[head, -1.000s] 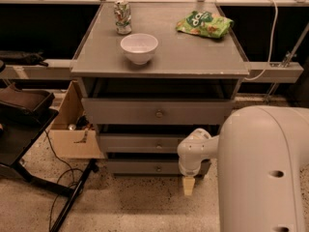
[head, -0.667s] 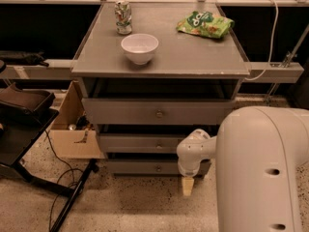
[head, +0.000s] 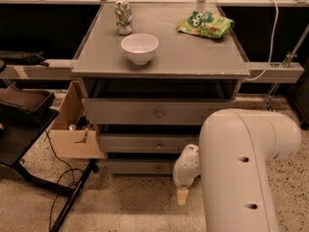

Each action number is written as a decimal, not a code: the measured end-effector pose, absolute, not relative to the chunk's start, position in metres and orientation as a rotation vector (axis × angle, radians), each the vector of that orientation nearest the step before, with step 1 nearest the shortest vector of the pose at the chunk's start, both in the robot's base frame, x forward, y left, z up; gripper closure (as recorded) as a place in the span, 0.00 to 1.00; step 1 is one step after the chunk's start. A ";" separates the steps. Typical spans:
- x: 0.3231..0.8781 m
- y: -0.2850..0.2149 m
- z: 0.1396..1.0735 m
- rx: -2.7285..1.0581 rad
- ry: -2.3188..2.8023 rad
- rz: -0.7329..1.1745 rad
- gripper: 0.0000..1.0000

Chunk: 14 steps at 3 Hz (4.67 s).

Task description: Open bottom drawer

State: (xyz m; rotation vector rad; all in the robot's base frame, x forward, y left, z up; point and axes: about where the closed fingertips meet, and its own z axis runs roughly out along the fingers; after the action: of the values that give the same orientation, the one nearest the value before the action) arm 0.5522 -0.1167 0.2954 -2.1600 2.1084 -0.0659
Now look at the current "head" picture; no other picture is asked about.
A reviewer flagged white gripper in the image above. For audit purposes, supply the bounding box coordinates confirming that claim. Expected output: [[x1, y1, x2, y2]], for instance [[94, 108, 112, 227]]
[[173, 144, 201, 206]]

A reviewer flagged grey bottom drawer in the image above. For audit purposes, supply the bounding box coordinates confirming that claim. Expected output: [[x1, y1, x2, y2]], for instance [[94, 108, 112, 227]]
[[106, 160, 173, 175]]

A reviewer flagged grey drawer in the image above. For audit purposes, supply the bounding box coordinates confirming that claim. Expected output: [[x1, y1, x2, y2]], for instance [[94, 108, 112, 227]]
[[98, 134, 199, 154], [106, 160, 173, 175], [82, 99, 235, 126]]

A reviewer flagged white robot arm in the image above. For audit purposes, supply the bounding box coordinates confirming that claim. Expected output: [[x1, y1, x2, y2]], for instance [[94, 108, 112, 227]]
[[173, 108, 301, 232]]

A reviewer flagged grey middle drawer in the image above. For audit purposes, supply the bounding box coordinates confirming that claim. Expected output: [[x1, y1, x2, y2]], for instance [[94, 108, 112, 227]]
[[98, 134, 199, 154]]

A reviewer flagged grey top drawer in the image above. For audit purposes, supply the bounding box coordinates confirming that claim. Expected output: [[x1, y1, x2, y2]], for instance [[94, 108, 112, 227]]
[[82, 99, 235, 126]]

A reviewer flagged grey drawer cabinet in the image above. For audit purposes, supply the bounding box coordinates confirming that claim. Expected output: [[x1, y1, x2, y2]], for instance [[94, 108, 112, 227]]
[[72, 3, 249, 164]]

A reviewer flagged cardboard box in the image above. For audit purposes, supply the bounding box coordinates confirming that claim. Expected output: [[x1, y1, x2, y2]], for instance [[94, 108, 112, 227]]
[[49, 81, 104, 159]]

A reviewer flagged white bowl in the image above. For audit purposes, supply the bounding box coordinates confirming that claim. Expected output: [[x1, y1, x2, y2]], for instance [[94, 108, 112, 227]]
[[121, 34, 159, 65]]

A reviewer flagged green snack bag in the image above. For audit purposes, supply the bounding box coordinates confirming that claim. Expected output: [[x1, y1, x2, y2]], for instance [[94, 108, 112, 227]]
[[176, 11, 235, 39]]

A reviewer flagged black stand with tray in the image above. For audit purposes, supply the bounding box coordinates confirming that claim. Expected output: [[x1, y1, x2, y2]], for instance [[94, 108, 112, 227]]
[[0, 60, 99, 232]]

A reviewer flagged green patterned soda can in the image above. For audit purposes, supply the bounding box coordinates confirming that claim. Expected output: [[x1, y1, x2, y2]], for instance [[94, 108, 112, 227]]
[[115, 0, 132, 35]]

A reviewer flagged black floor cable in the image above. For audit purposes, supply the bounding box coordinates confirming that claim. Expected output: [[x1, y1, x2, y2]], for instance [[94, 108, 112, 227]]
[[43, 129, 85, 232]]

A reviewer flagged grey metal rail frame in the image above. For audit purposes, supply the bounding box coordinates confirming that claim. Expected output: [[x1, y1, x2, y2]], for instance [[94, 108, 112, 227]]
[[0, 60, 304, 83]]

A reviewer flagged white cable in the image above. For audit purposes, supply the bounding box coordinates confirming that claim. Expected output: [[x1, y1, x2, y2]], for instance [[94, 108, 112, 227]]
[[243, 0, 280, 82]]

